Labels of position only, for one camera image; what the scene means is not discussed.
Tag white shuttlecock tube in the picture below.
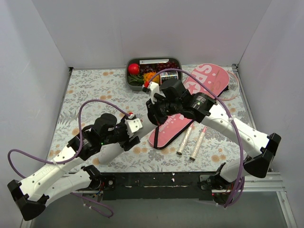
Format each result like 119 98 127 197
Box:
98 114 157 165

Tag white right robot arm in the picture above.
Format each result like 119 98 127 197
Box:
142 79 281 190

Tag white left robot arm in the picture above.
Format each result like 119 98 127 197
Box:
7 114 143 221

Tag left badminton racket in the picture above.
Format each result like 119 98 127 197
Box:
176 71 240 155

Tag badminton racket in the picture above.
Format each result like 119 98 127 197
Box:
190 126 207 161
176 71 240 155

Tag right badminton racket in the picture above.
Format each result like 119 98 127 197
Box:
190 126 207 161

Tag floral table mat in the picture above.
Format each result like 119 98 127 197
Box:
47 69 240 172

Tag orange flower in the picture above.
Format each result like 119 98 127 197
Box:
143 72 160 86

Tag green leafy sprig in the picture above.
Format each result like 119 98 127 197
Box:
127 75 144 86

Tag shiny patterned can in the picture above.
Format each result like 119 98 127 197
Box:
160 71 179 84

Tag dark red grapes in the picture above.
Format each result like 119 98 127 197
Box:
140 61 180 75

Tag grey plastic tray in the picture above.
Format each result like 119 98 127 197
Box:
125 57 181 91

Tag red apple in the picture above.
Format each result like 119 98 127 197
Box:
128 63 140 75

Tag white label strip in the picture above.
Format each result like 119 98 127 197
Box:
139 58 169 65

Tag pink racket cover bag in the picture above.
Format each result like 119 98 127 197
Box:
149 64 229 150

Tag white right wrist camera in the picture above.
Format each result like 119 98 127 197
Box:
142 81 160 104

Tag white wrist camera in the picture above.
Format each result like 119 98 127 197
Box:
125 114 143 137
142 81 160 104

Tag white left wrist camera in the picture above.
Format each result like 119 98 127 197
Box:
125 114 143 137

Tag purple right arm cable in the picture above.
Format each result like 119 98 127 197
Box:
147 68 245 209

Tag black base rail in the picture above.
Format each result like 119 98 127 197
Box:
100 171 234 203

